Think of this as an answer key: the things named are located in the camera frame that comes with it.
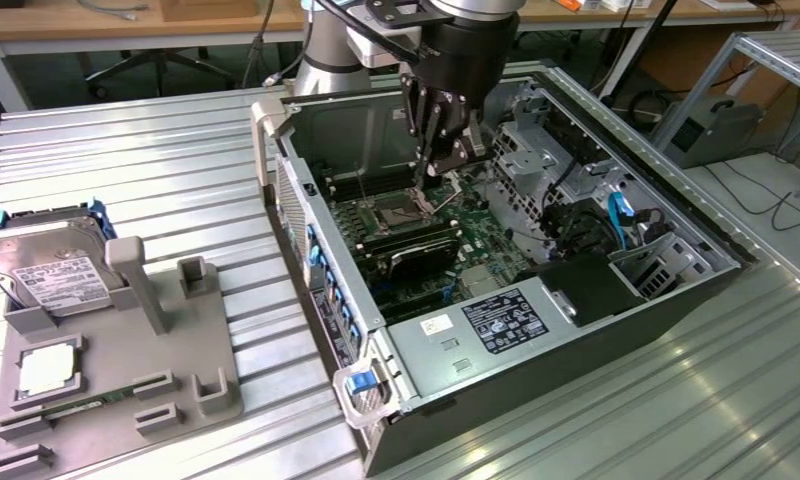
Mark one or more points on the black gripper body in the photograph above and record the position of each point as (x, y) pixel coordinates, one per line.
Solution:
(466, 55)

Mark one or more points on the green graphics card black cooler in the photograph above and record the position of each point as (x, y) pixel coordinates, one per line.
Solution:
(420, 260)

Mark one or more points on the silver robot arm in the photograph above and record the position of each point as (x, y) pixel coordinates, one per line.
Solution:
(333, 50)

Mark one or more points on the silver socket cover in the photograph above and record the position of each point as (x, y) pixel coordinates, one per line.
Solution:
(454, 192)

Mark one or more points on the black RAM slot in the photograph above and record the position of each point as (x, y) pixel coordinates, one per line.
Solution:
(373, 191)
(372, 255)
(402, 241)
(369, 180)
(372, 185)
(400, 237)
(373, 250)
(368, 175)

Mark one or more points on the grey metal disk bay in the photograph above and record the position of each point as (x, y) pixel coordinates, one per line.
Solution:
(526, 165)

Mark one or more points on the CPU socket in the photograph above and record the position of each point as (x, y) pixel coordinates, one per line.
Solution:
(396, 215)

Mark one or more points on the small orange box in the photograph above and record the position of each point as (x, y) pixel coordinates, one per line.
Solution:
(570, 5)

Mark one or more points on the green motherboard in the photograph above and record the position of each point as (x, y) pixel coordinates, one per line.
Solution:
(486, 245)

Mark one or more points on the small white box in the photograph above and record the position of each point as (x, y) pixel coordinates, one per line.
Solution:
(613, 5)

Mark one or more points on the black stand pole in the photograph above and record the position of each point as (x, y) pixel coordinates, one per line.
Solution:
(640, 50)

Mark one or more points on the silver chipset heatsink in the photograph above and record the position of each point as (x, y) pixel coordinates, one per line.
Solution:
(484, 280)

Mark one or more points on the blue card retention clip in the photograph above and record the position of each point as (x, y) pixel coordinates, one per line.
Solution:
(313, 260)
(342, 312)

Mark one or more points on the large brown cardboard sheet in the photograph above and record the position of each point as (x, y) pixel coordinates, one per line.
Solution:
(680, 70)

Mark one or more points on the black plastic shroud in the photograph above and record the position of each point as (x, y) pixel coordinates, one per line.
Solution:
(587, 290)

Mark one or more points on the grey box device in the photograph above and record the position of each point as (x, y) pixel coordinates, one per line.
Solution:
(713, 140)

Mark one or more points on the brown cardboard box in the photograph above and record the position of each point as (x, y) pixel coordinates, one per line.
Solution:
(206, 10)

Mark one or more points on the grey power supply unit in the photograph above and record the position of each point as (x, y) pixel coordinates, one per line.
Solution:
(440, 360)

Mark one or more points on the black office chair base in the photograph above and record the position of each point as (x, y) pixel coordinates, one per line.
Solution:
(160, 62)

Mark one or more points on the blue case release latch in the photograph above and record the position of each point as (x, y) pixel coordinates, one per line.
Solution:
(358, 384)

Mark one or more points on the black grey PC case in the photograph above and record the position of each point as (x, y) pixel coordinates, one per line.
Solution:
(540, 400)

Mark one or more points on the silver hard disk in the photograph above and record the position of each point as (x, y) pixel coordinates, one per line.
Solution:
(46, 270)

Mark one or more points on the grey parts rack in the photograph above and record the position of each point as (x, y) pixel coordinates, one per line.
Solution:
(106, 360)

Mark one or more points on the silver CPU chip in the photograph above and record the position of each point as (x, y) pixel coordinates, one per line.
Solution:
(47, 369)

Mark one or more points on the green RAM stick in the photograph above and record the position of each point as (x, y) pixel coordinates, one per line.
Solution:
(86, 404)

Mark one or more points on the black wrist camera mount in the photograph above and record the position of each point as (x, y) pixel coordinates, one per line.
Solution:
(406, 12)

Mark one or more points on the wooden desk white frame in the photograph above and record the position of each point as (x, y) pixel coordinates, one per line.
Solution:
(707, 15)
(106, 27)

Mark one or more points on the grey metal drive bracket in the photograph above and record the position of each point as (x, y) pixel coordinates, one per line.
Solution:
(660, 270)

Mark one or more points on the aluminium profile frame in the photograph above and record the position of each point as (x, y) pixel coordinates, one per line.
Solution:
(773, 50)

